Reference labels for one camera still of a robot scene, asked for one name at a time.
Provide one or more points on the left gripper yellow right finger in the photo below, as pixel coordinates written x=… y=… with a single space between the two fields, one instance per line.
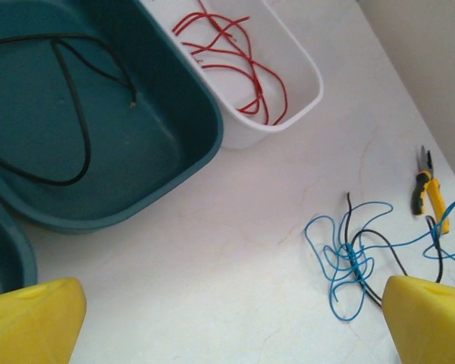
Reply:
x=432 y=330

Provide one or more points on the teal plastic bin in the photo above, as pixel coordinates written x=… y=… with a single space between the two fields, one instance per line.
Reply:
x=4 y=258
x=136 y=151

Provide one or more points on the white plastic bin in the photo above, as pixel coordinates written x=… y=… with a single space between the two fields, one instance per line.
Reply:
x=288 y=57

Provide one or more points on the yellow black pliers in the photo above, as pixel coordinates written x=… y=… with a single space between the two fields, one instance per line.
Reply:
x=436 y=193

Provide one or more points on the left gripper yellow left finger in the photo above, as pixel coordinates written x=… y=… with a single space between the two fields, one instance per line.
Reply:
x=30 y=326

